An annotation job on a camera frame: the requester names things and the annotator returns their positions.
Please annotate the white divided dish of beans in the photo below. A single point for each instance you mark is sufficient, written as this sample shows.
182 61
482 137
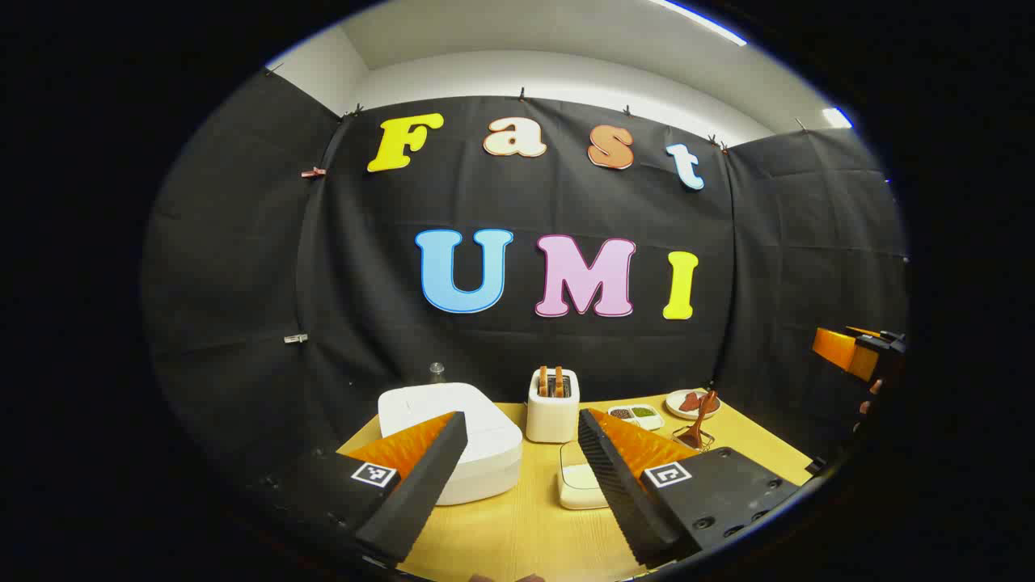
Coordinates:
635 415

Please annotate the long ceiling light strip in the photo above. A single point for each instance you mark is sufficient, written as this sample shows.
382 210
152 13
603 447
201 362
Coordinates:
703 20

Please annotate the red meat piece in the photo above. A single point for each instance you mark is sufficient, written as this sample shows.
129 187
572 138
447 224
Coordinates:
690 401

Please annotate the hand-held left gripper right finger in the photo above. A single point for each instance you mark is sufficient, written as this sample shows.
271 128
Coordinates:
623 493

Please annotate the short ceiling light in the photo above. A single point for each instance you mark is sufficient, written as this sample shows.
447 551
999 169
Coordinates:
838 118

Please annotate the clear tray of rice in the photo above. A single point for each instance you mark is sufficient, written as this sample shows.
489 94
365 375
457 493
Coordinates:
579 482

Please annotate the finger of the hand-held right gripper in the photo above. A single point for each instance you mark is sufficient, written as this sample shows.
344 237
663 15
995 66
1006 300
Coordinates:
841 349

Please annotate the white toaster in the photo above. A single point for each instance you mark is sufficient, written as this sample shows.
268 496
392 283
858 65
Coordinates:
551 419

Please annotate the white rice cooker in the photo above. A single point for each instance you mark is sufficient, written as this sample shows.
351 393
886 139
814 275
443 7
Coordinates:
493 453

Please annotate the toasted bread slice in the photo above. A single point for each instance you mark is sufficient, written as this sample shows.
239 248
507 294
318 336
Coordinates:
558 381
542 380

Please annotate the small glass jar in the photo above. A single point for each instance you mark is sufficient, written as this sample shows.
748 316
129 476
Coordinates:
437 373

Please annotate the brown wooden spoon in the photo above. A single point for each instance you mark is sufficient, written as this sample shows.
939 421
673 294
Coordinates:
700 420

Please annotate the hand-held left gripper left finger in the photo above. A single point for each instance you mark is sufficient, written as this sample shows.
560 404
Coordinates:
420 493

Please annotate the black backdrop cloth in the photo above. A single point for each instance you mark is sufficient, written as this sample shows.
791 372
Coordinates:
525 339

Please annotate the pink cloth clip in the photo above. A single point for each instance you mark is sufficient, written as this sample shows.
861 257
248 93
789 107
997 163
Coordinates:
314 172

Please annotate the white round plate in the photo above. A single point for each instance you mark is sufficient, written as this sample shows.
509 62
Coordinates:
678 406

